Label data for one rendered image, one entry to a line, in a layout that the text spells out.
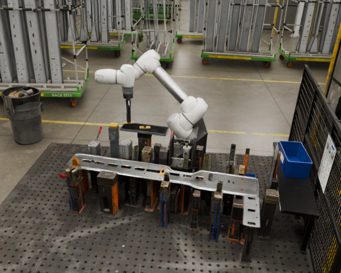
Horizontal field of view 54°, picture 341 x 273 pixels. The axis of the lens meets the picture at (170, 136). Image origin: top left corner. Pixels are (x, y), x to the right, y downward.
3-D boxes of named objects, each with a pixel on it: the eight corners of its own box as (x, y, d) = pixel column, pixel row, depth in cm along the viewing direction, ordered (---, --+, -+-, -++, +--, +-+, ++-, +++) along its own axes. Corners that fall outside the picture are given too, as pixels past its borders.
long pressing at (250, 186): (62, 168, 241) (62, 166, 240) (77, 153, 260) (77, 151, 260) (259, 199, 217) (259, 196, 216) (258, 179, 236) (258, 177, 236)
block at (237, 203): (225, 240, 222) (230, 207, 209) (226, 229, 232) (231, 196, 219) (240, 243, 221) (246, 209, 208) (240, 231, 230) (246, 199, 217)
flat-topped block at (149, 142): (137, 178, 283) (137, 130, 262) (140, 173, 290) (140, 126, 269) (149, 180, 281) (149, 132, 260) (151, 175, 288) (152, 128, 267)
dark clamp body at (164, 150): (155, 194, 265) (156, 151, 248) (159, 184, 277) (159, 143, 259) (168, 196, 263) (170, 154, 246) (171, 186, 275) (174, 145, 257)
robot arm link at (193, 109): (194, 124, 306) (211, 108, 303) (192, 125, 290) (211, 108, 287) (137, 63, 309) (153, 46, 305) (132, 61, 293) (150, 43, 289)
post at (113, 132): (110, 174, 287) (107, 128, 267) (113, 169, 294) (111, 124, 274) (118, 175, 286) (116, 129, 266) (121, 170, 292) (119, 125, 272)
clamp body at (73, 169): (66, 214, 241) (60, 171, 224) (76, 201, 254) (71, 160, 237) (80, 216, 239) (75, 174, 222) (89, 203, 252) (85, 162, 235)
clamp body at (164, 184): (155, 227, 231) (156, 186, 215) (159, 215, 242) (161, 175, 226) (169, 229, 230) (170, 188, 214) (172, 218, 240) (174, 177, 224)
